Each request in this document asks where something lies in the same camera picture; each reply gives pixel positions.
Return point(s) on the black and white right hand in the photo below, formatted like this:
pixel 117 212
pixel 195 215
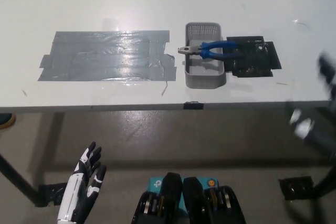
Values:
pixel 302 127

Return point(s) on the white and black left hand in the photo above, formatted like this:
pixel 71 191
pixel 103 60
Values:
pixel 76 190

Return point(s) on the black floor tape patch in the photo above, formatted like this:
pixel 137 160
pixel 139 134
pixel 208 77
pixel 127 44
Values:
pixel 52 193
pixel 295 187

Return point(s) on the black diagonal table leg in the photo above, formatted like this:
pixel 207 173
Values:
pixel 18 179

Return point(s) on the teal box with white logo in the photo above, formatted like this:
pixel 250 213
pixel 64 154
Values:
pixel 156 186

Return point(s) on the large black tape patch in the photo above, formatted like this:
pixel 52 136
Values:
pixel 252 56

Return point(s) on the round dark object tan rim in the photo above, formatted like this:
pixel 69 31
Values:
pixel 5 121

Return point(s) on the small black tape strip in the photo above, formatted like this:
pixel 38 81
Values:
pixel 193 105

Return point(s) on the grey perforated plastic basket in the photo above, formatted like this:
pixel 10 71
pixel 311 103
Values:
pixel 203 73

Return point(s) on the grey duct tape patch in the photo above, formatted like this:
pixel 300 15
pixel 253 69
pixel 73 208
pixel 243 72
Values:
pixel 105 56

